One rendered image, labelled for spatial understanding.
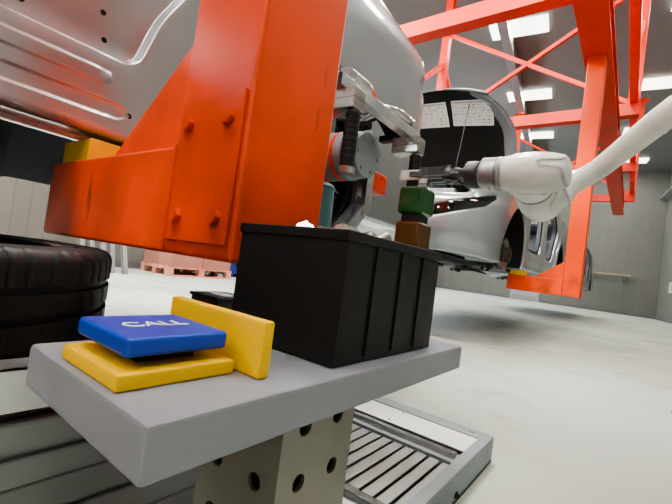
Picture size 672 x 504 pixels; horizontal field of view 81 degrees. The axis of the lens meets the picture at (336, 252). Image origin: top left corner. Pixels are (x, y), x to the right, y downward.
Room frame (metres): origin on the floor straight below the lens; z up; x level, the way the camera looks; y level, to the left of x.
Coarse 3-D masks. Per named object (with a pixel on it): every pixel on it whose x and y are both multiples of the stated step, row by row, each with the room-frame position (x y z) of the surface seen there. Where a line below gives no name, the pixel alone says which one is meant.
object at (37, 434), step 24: (0, 360) 0.41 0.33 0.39; (24, 360) 0.42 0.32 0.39; (0, 384) 0.38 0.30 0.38; (24, 384) 0.40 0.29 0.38; (0, 408) 0.38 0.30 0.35; (24, 408) 0.40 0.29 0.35; (48, 408) 0.44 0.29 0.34; (0, 432) 0.39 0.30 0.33; (24, 432) 0.40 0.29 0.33; (48, 432) 0.42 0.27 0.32; (72, 432) 0.44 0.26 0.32; (0, 456) 0.39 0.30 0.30; (24, 456) 0.41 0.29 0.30; (48, 456) 0.42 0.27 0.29; (72, 456) 0.44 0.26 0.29; (96, 456) 0.46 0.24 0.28; (0, 480) 0.39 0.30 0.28; (24, 480) 0.41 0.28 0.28
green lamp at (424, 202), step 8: (400, 192) 0.56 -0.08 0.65; (408, 192) 0.55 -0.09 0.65; (416, 192) 0.54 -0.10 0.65; (424, 192) 0.54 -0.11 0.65; (432, 192) 0.56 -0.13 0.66; (400, 200) 0.56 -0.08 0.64; (408, 200) 0.55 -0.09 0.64; (416, 200) 0.54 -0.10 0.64; (424, 200) 0.54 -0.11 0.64; (432, 200) 0.56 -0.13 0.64; (400, 208) 0.56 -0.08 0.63; (408, 208) 0.55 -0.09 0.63; (416, 208) 0.54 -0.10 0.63; (424, 208) 0.54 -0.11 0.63; (432, 208) 0.56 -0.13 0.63
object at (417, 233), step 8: (400, 224) 0.55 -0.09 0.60; (408, 224) 0.55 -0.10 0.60; (416, 224) 0.54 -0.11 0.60; (424, 224) 0.55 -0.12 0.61; (400, 232) 0.55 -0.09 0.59; (408, 232) 0.55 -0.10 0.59; (416, 232) 0.54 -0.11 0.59; (424, 232) 0.55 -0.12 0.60; (400, 240) 0.55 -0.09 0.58; (408, 240) 0.54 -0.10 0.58; (416, 240) 0.54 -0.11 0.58; (424, 240) 0.55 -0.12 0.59; (424, 248) 0.55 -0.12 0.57
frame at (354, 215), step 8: (360, 184) 1.40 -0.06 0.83; (368, 184) 1.36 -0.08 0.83; (352, 192) 1.39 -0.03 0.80; (360, 192) 1.40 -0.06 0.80; (368, 192) 1.37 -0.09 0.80; (352, 200) 1.39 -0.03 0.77; (360, 200) 1.38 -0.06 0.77; (368, 200) 1.37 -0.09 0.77; (352, 208) 1.37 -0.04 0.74; (360, 208) 1.34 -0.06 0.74; (368, 208) 1.37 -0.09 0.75; (344, 216) 1.34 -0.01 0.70; (352, 216) 1.32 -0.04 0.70; (360, 216) 1.34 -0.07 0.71; (352, 224) 1.31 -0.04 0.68
